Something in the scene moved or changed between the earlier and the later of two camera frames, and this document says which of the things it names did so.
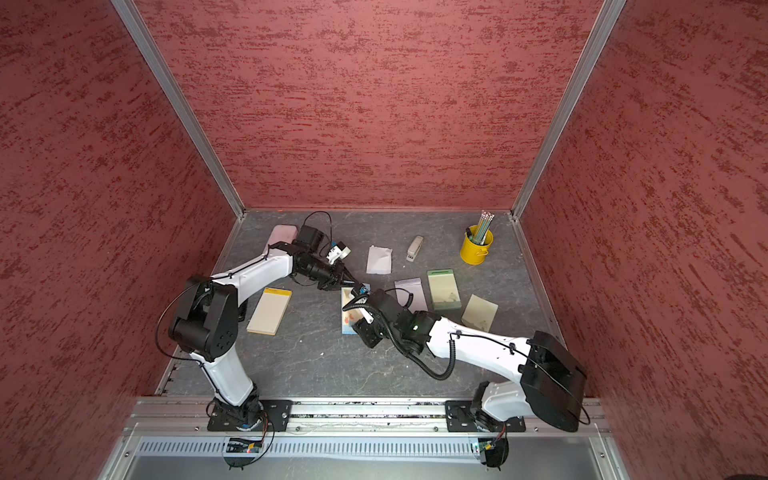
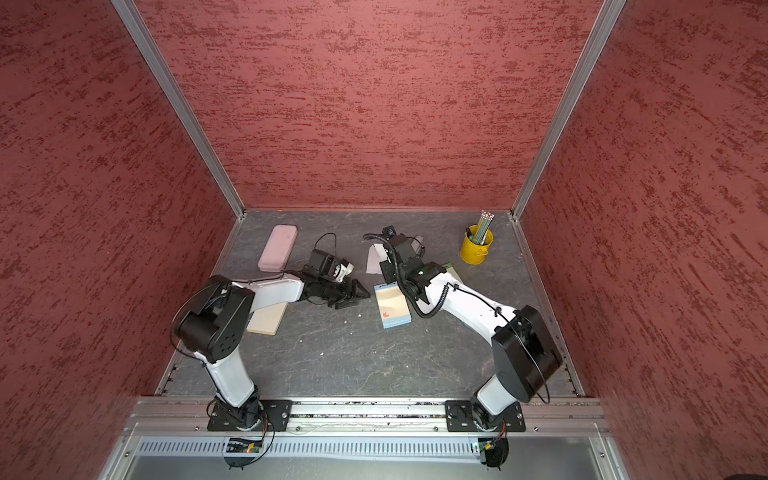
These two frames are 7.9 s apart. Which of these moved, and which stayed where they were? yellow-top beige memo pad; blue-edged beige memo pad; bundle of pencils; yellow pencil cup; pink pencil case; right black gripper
Moved: right black gripper; blue-edged beige memo pad
Stayed: yellow-top beige memo pad; pink pencil case; bundle of pencils; yellow pencil cup
